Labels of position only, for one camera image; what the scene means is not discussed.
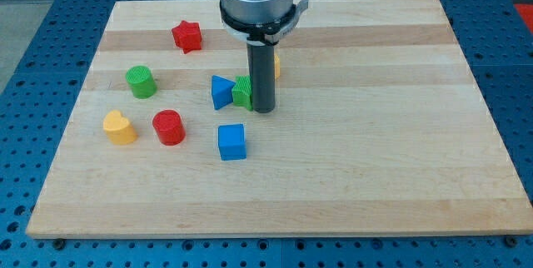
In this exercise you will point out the blue cube block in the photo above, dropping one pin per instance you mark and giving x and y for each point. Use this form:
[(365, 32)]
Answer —
[(232, 142)]

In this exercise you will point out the green star block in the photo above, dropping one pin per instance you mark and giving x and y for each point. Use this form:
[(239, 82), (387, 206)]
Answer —
[(242, 92)]

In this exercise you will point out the red star block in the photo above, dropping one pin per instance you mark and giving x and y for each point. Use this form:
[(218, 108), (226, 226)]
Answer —
[(187, 36)]

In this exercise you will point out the blue triangle block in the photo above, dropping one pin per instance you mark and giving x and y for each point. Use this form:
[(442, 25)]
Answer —
[(221, 92)]

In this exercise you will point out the yellow block behind tool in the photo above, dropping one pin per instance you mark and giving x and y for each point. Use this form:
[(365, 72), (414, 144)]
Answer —
[(277, 66)]

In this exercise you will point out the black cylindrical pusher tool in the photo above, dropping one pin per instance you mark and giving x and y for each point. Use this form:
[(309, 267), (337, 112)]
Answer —
[(261, 64)]

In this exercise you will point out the red cylinder block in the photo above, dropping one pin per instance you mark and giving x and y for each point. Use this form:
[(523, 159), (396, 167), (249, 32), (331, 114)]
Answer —
[(168, 127)]

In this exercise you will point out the wooden board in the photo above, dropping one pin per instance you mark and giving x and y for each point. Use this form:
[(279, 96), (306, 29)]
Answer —
[(380, 129)]

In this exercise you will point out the green cylinder block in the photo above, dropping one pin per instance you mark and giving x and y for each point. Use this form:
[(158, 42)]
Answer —
[(141, 82)]

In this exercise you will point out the yellow heart block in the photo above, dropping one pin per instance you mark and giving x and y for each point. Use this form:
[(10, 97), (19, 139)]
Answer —
[(118, 129)]

